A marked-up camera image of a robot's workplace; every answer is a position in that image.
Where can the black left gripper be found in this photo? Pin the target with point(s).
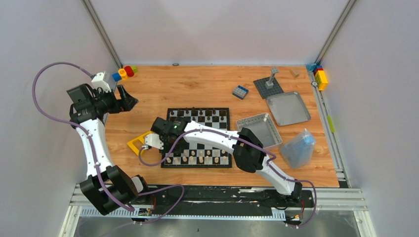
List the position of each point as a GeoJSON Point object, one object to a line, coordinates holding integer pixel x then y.
{"type": "Point", "coordinates": [121, 99]}

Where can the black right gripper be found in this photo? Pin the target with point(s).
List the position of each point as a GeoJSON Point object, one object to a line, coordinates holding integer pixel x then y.
{"type": "Point", "coordinates": [166, 149]}

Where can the black white chessboard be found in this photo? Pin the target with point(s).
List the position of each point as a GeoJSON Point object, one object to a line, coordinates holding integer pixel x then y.
{"type": "Point", "coordinates": [218, 118]}

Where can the metal tin box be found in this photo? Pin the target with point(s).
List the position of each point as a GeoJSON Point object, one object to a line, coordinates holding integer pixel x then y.
{"type": "Point", "coordinates": [263, 128]}

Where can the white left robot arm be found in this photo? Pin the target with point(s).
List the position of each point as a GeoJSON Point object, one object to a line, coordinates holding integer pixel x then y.
{"type": "Point", "coordinates": [106, 186]}

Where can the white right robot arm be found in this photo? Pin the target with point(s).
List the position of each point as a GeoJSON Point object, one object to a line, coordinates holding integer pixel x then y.
{"type": "Point", "coordinates": [247, 150]}

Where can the coloured toy cylinders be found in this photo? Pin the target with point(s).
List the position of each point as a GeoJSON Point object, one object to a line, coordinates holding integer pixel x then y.
{"type": "Point", "coordinates": [124, 73]}

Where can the yellow triangular plastic stand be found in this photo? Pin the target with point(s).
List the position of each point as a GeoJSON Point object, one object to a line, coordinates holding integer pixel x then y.
{"type": "Point", "coordinates": [137, 142]}

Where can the blue grey toy brick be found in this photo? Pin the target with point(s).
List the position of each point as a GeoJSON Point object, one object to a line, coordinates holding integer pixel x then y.
{"type": "Point", "coordinates": [240, 92]}

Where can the blue plastic bag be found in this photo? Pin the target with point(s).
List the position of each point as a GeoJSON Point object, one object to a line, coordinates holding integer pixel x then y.
{"type": "Point", "coordinates": [298, 151]}

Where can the small wooden block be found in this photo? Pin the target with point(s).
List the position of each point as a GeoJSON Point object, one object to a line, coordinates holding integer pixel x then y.
{"type": "Point", "coordinates": [295, 73]}

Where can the coloured toy brick stack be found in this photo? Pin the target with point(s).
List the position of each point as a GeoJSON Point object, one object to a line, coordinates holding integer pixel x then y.
{"type": "Point", "coordinates": [319, 75]}

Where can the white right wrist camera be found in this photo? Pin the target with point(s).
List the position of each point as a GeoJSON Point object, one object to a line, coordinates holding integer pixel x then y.
{"type": "Point", "coordinates": [152, 140]}

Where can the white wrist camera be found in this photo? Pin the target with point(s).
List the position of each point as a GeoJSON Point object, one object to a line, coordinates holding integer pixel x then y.
{"type": "Point", "coordinates": [152, 140]}
{"type": "Point", "coordinates": [100, 84]}

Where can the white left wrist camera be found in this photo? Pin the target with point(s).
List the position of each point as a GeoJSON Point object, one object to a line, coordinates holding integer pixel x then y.
{"type": "Point", "coordinates": [100, 84]}

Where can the grey brick baseplate with post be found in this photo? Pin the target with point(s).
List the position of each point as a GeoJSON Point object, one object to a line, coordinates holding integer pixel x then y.
{"type": "Point", "coordinates": [268, 86]}

